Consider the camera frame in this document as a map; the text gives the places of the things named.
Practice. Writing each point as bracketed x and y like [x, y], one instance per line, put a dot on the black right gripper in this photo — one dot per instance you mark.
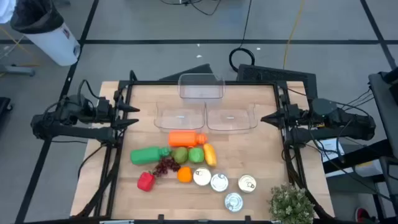
[293, 115]

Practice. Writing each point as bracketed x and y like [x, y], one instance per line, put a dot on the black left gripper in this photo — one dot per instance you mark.
[104, 110]

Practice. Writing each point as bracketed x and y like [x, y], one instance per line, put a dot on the dark red grape bunch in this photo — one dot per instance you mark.
[166, 165]

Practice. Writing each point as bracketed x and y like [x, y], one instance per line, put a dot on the blue label tin can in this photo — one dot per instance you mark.
[247, 183]
[202, 176]

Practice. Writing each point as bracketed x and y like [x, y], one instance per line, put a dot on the olive green pear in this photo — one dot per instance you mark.
[181, 155]

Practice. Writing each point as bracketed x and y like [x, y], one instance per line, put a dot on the red bell pepper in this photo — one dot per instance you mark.
[146, 182]

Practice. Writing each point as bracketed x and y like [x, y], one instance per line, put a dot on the yellow mango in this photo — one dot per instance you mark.
[210, 155]

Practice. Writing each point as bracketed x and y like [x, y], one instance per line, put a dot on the olive green label can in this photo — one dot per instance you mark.
[219, 182]

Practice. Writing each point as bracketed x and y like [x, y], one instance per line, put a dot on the orange fruit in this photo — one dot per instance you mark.
[185, 175]

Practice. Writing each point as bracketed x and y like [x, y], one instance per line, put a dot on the silver tin can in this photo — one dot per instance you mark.
[233, 202]

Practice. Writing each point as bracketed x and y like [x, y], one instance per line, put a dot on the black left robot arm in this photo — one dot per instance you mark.
[87, 133]

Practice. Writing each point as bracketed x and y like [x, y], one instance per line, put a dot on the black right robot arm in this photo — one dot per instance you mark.
[326, 134]

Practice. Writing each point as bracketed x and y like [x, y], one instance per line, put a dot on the black perforated case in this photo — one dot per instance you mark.
[280, 76]

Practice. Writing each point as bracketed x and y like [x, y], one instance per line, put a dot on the white paper sheet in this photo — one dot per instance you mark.
[334, 149]

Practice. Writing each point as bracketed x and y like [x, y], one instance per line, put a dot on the small clear plastic bin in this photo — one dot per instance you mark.
[200, 91]

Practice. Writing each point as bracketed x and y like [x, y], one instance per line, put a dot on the small potted green plant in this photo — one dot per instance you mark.
[290, 205]

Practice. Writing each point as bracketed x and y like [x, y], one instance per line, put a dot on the white trash can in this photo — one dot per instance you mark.
[53, 46]

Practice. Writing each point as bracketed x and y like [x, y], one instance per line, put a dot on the black table clamp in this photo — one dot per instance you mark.
[247, 218]
[160, 217]

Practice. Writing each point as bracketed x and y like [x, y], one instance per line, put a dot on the silver aluminium bar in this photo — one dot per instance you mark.
[116, 222]

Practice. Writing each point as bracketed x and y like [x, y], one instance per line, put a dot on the white plastic container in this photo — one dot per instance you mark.
[368, 168]

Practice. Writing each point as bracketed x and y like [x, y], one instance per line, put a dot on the grey black cart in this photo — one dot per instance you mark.
[384, 102]

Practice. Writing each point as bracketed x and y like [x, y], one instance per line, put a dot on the grey metal floor base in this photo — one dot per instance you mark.
[15, 70]

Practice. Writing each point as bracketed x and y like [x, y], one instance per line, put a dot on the black floor object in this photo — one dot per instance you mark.
[4, 105]

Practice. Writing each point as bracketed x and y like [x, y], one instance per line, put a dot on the small red object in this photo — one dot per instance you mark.
[362, 214]

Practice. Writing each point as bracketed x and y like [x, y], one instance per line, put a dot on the black trash bag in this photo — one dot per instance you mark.
[34, 15]

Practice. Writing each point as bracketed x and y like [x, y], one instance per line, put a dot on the white cloth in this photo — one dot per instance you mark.
[6, 9]

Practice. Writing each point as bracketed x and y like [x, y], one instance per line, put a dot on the black metal table frame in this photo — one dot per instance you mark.
[149, 83]

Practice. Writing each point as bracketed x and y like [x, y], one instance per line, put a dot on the black side table frame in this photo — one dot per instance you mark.
[357, 155]

